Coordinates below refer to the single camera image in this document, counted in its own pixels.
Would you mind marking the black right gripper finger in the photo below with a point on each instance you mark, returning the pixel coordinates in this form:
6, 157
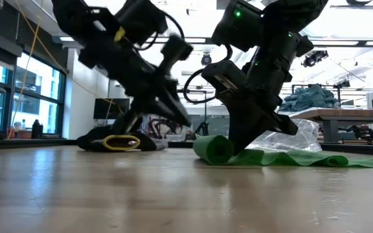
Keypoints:
244, 126
280, 121

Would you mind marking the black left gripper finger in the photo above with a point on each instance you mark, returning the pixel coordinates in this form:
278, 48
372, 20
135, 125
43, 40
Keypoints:
168, 108
128, 123

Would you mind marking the clear plastic bag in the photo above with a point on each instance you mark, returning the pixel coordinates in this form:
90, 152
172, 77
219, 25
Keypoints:
300, 136

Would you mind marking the green bandage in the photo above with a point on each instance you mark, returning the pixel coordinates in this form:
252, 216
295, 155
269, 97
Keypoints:
212, 149

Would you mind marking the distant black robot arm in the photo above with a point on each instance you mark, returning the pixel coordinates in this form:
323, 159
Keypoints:
160, 127
202, 129

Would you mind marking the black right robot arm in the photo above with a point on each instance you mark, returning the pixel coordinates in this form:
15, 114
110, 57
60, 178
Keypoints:
280, 48

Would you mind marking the black monitor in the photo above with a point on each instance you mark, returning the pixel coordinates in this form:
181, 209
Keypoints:
108, 108

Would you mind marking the blue cloth pile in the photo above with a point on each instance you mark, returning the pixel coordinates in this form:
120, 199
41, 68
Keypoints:
309, 97

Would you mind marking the small yellow tag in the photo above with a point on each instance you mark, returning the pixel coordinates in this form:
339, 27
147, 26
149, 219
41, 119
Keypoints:
119, 34

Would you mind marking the black glove with yellow cuff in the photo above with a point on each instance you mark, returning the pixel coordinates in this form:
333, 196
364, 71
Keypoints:
89, 142

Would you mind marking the wooden workbench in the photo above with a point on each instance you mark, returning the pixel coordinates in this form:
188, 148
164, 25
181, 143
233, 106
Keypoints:
351, 114

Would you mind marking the black bottle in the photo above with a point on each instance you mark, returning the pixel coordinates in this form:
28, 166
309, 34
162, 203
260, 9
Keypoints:
37, 129

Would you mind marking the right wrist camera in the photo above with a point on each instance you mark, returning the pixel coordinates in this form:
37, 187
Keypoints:
225, 77

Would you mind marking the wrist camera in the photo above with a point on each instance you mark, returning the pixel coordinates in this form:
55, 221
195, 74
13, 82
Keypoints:
225, 77
176, 48

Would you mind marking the black ceiling camera rig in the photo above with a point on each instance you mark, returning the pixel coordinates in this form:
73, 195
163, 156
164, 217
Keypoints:
314, 58

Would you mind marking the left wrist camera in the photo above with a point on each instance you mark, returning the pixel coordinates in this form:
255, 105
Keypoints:
176, 48

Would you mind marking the black dome ceiling camera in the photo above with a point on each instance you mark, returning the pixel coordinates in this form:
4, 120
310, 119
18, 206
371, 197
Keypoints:
206, 59

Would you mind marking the black camera stand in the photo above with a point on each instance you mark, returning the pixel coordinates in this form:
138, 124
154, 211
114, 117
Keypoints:
342, 84

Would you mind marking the black aluminium table frame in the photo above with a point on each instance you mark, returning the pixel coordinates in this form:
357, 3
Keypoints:
28, 142

